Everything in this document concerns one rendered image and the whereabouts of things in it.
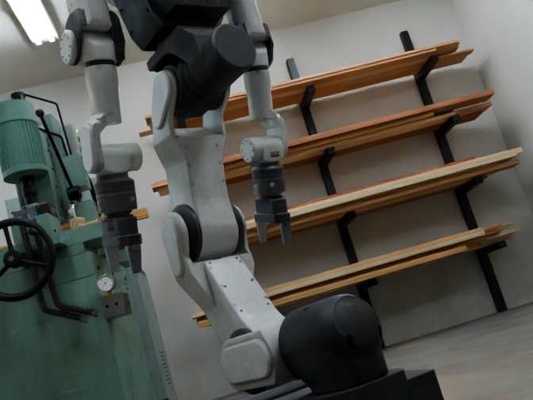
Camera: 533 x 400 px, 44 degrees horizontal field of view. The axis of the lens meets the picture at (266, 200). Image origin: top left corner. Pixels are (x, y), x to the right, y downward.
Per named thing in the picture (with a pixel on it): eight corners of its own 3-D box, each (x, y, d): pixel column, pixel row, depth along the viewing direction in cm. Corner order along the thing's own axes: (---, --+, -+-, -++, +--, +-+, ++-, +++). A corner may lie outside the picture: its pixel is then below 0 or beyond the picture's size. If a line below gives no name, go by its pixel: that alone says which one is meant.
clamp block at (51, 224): (13, 247, 235) (9, 223, 237) (27, 251, 248) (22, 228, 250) (54, 236, 236) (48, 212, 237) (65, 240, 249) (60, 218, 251)
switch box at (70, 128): (66, 159, 296) (59, 126, 299) (73, 164, 306) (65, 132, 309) (79, 155, 297) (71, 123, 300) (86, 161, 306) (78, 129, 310)
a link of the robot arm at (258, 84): (282, 107, 177) (274, 35, 176) (251, 109, 171) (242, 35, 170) (260, 113, 186) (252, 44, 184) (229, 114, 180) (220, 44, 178)
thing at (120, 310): (104, 318, 235) (98, 297, 237) (112, 319, 247) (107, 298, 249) (127, 312, 236) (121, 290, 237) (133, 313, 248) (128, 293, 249)
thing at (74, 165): (67, 190, 283) (60, 157, 286) (74, 194, 292) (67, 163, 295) (86, 184, 284) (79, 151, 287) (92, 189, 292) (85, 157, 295)
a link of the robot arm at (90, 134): (132, 170, 148) (125, 110, 148) (94, 172, 143) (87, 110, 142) (120, 172, 153) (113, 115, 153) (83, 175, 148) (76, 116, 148)
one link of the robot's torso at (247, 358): (350, 363, 140) (332, 303, 143) (278, 390, 128) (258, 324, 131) (295, 375, 156) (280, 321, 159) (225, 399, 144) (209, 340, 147)
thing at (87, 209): (76, 231, 278) (70, 204, 280) (81, 233, 284) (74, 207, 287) (97, 225, 278) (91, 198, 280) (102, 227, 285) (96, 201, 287)
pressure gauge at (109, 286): (100, 298, 234) (94, 276, 236) (102, 299, 238) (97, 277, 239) (116, 294, 234) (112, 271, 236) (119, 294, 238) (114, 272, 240)
